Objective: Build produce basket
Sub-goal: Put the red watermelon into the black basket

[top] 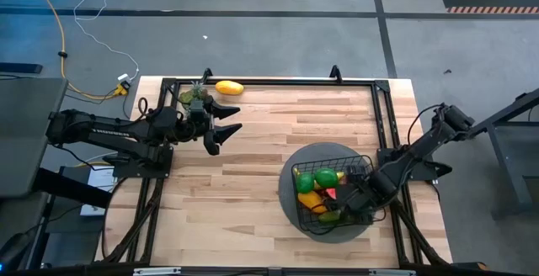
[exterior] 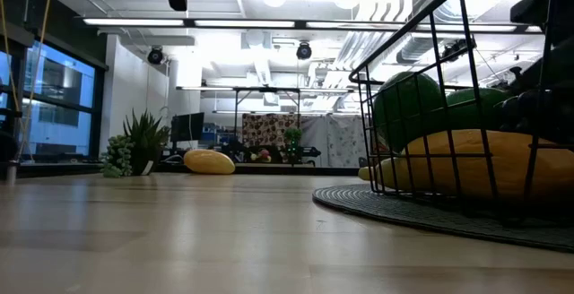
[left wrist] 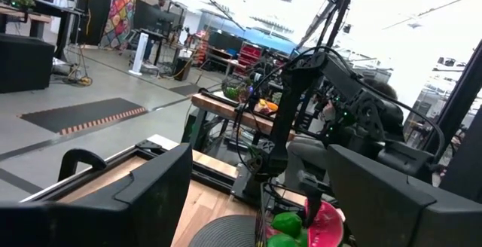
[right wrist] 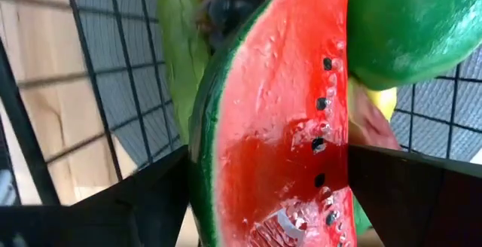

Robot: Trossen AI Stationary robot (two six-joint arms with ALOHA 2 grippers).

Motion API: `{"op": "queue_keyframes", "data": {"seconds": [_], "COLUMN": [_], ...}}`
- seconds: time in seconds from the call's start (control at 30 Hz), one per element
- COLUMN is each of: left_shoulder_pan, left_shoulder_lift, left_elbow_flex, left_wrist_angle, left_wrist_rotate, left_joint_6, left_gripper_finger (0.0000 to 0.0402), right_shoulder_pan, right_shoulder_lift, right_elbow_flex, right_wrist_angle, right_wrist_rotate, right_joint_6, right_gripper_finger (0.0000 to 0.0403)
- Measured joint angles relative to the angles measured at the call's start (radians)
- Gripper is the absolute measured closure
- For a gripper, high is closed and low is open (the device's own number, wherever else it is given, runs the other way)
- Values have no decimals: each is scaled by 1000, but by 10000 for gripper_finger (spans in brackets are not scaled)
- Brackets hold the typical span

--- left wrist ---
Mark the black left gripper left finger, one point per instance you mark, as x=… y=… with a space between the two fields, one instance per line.
x=158 y=209

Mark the red storage bin rack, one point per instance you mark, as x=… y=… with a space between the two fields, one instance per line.
x=250 y=53

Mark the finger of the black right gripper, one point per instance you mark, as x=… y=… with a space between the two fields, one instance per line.
x=314 y=202

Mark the wooden top workbench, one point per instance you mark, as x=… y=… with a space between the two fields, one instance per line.
x=222 y=109

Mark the black cabinet box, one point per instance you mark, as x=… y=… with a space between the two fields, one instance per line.
x=26 y=64

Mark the black hazard-striped floor mat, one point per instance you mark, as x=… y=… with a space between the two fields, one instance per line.
x=83 y=113

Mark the colourful patterned panel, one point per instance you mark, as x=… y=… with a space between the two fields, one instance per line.
x=116 y=17

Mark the plastic watermelon slice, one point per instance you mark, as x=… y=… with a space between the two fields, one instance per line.
x=329 y=228

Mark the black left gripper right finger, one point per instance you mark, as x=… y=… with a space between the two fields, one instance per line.
x=376 y=209

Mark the black rig upright post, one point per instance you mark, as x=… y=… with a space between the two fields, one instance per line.
x=463 y=145

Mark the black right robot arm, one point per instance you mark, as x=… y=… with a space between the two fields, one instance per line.
x=290 y=126

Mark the round grey woven placemat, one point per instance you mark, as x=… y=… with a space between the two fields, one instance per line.
x=226 y=233

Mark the white tower fan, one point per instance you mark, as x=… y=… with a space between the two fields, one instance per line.
x=139 y=53

